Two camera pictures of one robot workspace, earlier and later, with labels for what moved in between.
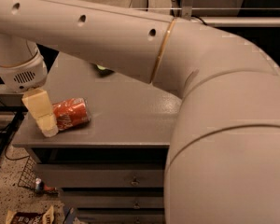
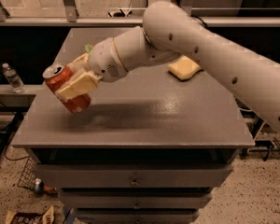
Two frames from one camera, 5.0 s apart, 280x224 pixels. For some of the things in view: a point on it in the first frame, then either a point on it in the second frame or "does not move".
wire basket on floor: x=28 y=176 does not move
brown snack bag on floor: x=48 y=217 does not move
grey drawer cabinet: x=111 y=169 does not move
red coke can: x=72 y=112 -> x=54 y=77
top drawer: x=97 y=175 does not move
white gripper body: x=21 y=76 -> x=105 y=60
